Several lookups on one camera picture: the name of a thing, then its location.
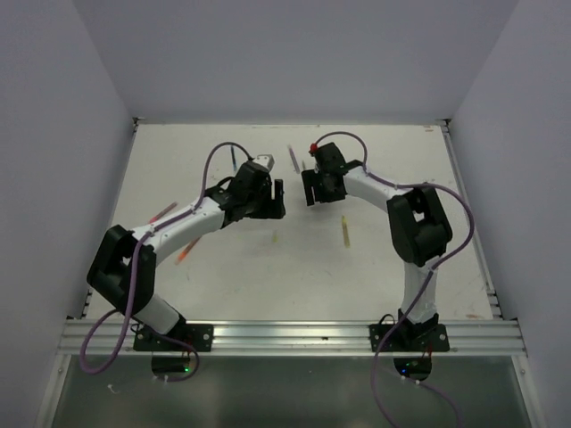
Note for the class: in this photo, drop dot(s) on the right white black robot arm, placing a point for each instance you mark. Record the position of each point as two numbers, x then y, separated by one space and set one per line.
419 228

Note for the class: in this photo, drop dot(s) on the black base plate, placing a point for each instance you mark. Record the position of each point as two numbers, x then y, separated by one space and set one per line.
383 336
199 336

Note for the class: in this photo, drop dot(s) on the blue pen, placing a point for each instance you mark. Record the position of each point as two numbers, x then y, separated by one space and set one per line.
233 158

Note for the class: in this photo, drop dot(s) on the orange highlighter pen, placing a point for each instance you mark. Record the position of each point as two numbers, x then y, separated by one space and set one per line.
184 253

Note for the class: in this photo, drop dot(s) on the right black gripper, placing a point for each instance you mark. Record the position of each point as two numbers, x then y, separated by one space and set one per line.
310 178

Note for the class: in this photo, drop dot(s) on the yellow highlighter pen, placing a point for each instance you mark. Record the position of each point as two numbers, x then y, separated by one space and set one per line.
345 231

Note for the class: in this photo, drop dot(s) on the pink red pen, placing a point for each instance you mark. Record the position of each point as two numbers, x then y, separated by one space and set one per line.
164 212

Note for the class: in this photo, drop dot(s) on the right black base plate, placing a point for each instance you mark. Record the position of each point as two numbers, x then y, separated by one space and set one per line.
383 336

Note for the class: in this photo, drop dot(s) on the aluminium front rail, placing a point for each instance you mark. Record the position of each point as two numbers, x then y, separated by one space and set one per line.
472 338

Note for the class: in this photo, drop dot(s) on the purple pen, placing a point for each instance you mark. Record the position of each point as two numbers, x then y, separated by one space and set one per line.
294 159

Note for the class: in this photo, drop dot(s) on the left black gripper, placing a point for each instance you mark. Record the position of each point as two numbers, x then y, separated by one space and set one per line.
273 209

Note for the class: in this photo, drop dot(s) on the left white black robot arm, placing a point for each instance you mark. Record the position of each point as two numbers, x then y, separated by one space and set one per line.
149 246

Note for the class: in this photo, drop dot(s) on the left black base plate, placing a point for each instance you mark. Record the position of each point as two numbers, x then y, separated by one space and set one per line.
199 336

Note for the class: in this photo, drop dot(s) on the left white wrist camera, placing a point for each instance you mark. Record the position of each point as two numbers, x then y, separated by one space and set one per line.
267 161

